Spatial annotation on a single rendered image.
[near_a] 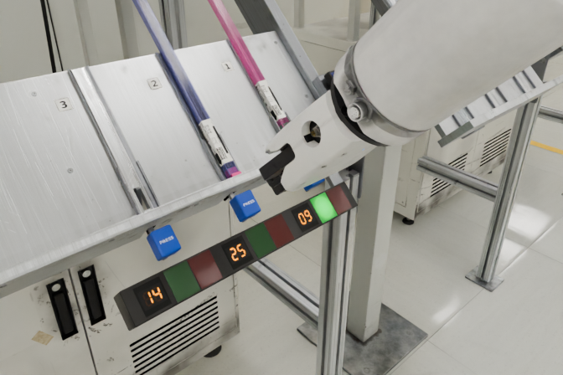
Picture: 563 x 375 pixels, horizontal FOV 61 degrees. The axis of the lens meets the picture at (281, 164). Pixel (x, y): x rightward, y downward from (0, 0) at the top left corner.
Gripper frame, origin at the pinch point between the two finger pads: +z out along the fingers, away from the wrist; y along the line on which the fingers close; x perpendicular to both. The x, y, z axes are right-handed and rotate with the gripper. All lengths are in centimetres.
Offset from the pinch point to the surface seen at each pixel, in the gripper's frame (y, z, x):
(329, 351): 21, 44, -29
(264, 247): 0.2, 11.1, -5.6
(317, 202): 10.7, 11.1, -3.6
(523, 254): 115, 62, -47
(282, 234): 3.4, 11.1, -5.3
